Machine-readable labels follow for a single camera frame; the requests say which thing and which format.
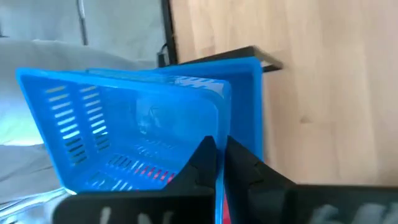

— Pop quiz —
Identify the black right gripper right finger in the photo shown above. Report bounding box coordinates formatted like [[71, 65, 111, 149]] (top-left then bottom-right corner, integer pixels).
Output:
[[224, 135, 398, 224]]

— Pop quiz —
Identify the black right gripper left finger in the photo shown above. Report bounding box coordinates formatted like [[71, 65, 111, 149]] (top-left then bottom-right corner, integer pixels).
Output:
[[52, 135, 218, 224]]

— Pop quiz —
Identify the red plastic slotted basket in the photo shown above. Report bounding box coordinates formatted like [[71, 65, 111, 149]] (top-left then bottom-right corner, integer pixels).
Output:
[[222, 194, 231, 224]]

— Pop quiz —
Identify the blue plastic slotted basket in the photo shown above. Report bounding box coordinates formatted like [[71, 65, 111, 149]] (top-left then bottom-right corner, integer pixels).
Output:
[[15, 67, 233, 224], [85, 57, 264, 162]]

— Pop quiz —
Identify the grey metal pole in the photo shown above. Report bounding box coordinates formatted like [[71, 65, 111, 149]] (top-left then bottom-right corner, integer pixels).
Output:
[[76, 0, 88, 47]]

